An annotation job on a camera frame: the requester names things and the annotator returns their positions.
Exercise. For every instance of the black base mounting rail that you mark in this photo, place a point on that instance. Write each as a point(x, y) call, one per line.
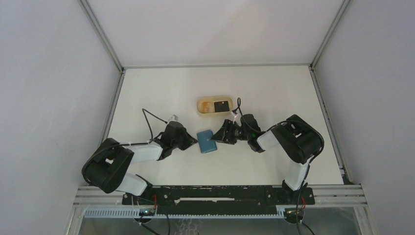
point(225, 199)

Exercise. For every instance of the black card in tray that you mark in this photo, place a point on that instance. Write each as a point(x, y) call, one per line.
point(221, 106)

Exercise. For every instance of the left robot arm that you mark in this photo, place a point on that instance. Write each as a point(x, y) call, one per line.
point(107, 168)

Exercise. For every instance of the beige oval tray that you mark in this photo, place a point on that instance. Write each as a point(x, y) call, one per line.
point(213, 99)

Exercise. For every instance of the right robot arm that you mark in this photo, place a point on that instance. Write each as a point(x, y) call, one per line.
point(301, 142)

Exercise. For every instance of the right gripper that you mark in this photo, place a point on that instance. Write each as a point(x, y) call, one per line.
point(221, 135)

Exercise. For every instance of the white slotted cable duct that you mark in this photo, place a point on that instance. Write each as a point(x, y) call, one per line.
point(278, 213)

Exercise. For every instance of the gold card in pocket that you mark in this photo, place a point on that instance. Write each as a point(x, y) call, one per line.
point(208, 107)

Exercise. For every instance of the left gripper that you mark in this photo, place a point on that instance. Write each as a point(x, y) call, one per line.
point(189, 140)

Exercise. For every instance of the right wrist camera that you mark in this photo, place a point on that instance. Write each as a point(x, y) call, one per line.
point(234, 113)

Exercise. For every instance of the blue leather card holder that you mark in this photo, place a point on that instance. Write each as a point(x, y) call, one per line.
point(206, 144)

